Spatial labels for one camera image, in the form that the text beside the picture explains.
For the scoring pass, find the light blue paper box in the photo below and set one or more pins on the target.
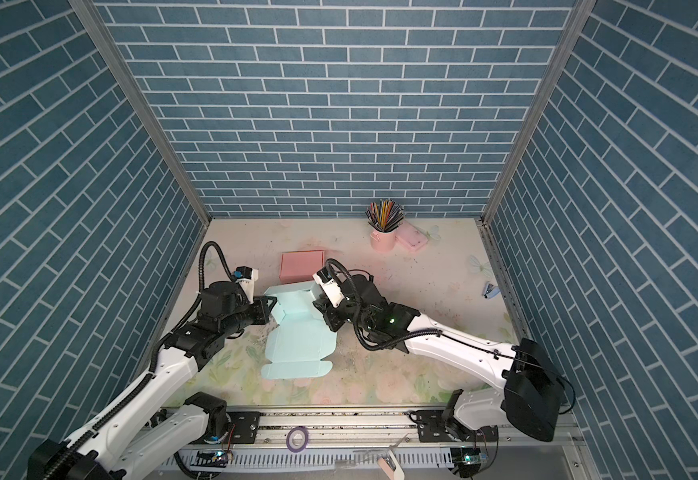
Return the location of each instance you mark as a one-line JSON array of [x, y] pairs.
[[298, 347]]

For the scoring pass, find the white tool on rail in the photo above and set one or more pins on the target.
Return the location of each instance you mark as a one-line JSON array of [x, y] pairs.
[[385, 458]]

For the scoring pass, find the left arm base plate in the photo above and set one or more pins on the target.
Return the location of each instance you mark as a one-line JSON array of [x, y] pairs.
[[236, 427]]

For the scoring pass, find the pink metal pencil cup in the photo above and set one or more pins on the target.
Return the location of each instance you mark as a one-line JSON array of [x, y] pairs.
[[382, 241]]

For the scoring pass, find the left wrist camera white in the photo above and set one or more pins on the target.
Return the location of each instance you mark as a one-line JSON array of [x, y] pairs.
[[246, 277]]

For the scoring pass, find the coloured pencils bundle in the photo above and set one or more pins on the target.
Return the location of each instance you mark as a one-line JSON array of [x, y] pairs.
[[385, 216]]

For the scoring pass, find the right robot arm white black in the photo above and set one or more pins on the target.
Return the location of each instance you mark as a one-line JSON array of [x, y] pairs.
[[524, 389]]

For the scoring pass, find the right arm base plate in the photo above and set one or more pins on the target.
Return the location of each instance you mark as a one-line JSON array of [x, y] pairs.
[[439, 426]]

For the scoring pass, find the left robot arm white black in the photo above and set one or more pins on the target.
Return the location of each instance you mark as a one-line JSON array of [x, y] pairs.
[[115, 443]]

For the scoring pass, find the pink pencil case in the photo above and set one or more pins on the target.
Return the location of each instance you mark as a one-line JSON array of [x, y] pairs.
[[410, 237]]

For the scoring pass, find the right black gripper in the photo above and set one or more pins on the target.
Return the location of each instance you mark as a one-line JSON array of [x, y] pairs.
[[329, 314]]

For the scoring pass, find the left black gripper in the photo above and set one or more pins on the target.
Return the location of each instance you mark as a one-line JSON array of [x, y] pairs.
[[263, 310]]

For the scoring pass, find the small blue clip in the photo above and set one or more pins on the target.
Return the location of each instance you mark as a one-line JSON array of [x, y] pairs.
[[491, 290]]

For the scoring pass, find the pink paper box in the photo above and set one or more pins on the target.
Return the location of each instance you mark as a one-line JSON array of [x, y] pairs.
[[300, 266]]

